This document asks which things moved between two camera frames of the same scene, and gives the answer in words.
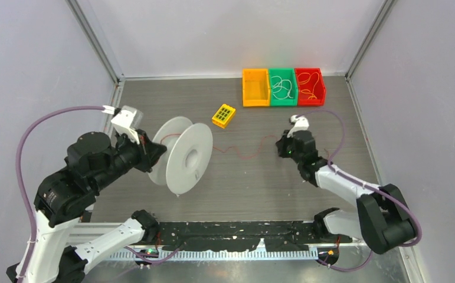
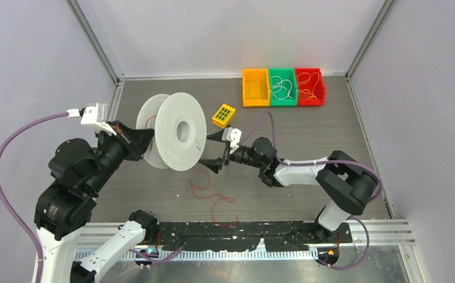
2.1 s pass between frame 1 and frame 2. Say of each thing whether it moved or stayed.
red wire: moved
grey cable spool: moved
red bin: stayed
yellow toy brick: stayed
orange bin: stayed
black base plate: stayed
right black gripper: moved
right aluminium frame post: stayed
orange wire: stayed
